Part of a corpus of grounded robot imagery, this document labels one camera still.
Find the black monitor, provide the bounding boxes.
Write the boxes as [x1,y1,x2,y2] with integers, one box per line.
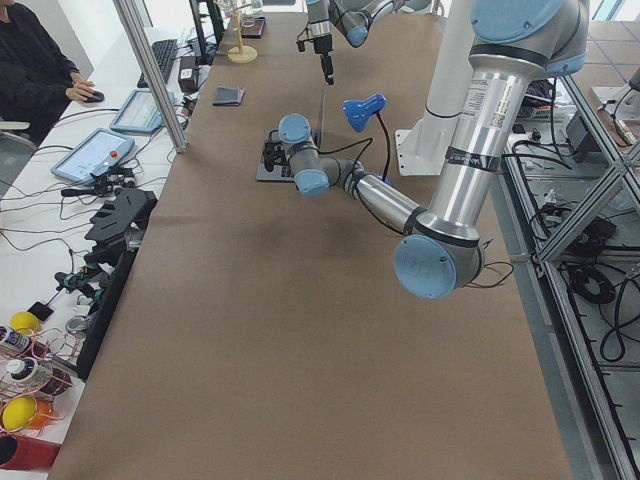
[187,0,224,66]

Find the teach pendant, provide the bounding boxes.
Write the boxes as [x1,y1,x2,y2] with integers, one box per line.
[109,88,163,135]
[50,128,135,184]

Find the grey folded cloths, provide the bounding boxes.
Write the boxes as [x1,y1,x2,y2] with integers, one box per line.
[212,86,245,106]

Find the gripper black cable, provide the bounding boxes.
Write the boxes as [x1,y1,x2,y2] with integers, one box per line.
[317,137,375,166]

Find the black computer mouse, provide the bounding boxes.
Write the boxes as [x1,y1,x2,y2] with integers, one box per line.
[81,91,104,104]

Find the grey laptop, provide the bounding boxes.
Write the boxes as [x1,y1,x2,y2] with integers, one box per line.
[255,85,327,184]

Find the red cup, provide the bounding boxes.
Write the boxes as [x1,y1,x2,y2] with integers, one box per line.
[1,435,61,472]

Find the person in black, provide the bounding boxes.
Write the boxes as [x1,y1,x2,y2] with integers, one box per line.
[1,1,95,144]

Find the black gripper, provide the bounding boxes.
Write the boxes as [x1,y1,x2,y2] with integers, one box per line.
[262,141,289,172]
[296,34,334,84]

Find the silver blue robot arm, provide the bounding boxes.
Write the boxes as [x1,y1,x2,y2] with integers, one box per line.
[278,1,589,299]
[296,0,440,85]

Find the yellow ball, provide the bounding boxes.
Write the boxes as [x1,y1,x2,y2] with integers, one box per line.
[9,311,41,334]

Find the blue desk lamp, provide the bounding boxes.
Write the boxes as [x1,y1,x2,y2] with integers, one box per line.
[342,93,391,182]

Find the aluminium frame post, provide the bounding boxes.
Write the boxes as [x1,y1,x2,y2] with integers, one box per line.
[113,0,187,154]

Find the black keyboard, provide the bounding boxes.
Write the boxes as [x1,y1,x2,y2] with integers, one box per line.
[151,39,178,83]

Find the black lamp power cable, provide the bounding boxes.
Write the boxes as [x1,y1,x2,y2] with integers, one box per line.
[464,239,516,291]

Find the wooden mug tree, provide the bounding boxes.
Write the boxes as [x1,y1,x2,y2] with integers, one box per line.
[217,0,258,64]

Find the near teach pendant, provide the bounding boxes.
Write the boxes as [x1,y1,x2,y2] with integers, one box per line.
[50,128,135,184]

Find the black tool stand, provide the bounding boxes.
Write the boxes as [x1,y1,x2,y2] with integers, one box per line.
[76,188,158,381]

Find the far teach pendant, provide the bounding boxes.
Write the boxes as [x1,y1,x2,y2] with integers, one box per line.
[109,88,163,135]

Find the copper wire bottle rack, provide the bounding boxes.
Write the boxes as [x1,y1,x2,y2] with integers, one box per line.
[1,326,77,432]

